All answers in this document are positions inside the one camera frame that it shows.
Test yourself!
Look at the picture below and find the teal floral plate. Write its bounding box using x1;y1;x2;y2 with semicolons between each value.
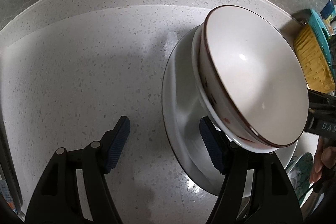
286;152;313;205

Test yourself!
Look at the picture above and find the small red-patterned bowl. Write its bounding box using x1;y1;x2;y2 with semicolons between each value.
198;5;309;148

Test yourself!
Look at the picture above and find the large white bowl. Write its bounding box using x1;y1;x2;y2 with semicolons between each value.
191;24;277;153
161;25;299;198

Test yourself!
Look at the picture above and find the person's right hand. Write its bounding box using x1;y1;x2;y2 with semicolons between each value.
309;137;336;183

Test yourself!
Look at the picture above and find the stainless steel rice cooker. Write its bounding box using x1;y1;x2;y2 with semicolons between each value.
0;129;23;214

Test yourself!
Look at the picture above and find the teal colander basket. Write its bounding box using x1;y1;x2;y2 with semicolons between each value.
293;9;334;73

